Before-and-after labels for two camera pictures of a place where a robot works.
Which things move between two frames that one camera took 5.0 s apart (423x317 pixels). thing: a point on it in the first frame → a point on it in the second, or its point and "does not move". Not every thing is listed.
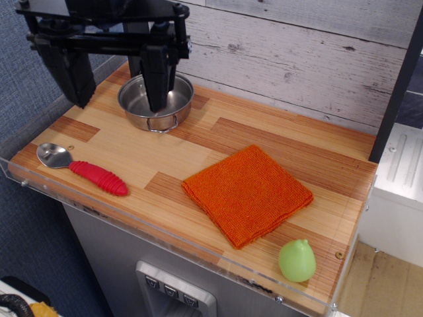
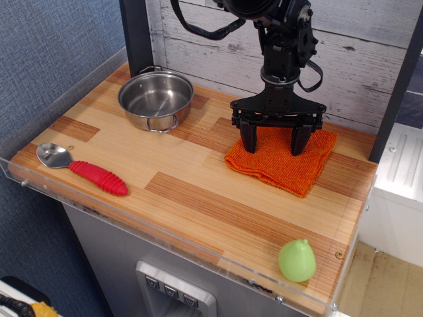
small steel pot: [133, 100] does not move
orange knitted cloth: [247, 195] → [273, 164]
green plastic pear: [297, 260] does not move
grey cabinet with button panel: [136, 276] does not move
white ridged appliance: [392, 218] does not move
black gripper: [156, 29] → [277, 105]
